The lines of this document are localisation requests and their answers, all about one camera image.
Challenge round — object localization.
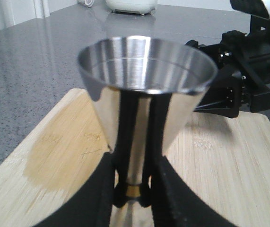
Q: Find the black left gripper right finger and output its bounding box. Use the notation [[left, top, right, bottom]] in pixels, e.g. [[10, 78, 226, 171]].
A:
[[151, 157, 232, 227]]

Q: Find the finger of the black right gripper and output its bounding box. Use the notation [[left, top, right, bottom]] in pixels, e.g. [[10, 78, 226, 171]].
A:
[[194, 65, 241, 118]]

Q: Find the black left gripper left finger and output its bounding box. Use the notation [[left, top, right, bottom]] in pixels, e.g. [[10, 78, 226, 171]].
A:
[[36, 152, 115, 227]]

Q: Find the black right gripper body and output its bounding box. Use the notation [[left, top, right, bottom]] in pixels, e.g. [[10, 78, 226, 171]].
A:
[[187, 16, 270, 113]]

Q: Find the steel double jigger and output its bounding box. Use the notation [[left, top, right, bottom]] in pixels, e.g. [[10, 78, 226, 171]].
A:
[[77, 35, 218, 227]]

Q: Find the wooden cutting board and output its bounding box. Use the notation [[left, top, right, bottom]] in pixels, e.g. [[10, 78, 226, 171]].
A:
[[0, 88, 270, 227]]

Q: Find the white appliance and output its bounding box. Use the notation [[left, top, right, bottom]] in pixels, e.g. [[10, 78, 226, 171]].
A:
[[105, 0, 157, 15]]

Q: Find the grey curtain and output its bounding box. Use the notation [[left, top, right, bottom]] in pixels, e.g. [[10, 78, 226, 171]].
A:
[[0, 0, 77, 30]]

